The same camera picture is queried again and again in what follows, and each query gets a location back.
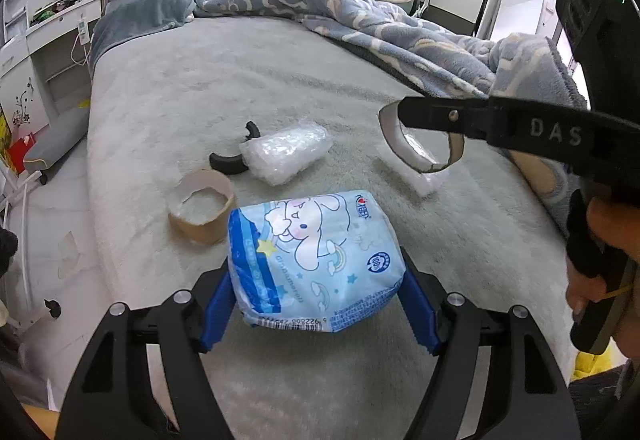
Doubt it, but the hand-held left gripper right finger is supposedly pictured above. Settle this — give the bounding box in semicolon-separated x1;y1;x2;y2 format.
397;247;583;440

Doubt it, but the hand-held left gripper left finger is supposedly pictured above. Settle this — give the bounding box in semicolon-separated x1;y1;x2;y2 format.
55;269;236;440

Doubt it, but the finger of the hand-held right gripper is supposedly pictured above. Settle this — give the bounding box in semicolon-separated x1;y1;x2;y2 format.
399;95;494;144

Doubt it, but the thin cardboard tape ring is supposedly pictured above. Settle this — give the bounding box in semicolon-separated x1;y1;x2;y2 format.
378;100;464;175

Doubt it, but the wide brown cardboard tape core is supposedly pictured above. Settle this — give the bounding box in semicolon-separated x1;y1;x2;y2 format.
167;169;237;246

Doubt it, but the blue cartoon-print tissue packet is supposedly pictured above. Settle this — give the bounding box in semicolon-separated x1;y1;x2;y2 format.
227;192;407;333

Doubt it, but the black curved plastic piece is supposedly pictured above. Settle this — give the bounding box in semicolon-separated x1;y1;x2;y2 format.
209;121;263;175

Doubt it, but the person's right hand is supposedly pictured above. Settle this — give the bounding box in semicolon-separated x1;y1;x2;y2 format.
565;206;640;356

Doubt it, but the white door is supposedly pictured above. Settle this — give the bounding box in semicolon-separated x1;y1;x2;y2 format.
485;0;546;43

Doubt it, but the blue cloud-print duvet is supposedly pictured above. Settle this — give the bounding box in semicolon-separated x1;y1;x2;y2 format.
125;0;591;233

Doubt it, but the white wheeled clothes rack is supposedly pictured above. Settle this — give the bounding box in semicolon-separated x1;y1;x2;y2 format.
0;165;62;333

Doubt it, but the black long fuzzy garment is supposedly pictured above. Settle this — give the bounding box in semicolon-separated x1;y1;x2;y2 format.
0;227;19;273

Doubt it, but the grey padded bed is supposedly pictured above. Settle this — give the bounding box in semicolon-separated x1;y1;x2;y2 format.
17;15;601;440

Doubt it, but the blue-grey plush pillow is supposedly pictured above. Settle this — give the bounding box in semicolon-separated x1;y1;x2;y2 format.
92;0;196;66

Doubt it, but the white dressing table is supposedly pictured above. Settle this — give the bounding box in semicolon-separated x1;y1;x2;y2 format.
0;0;106;131

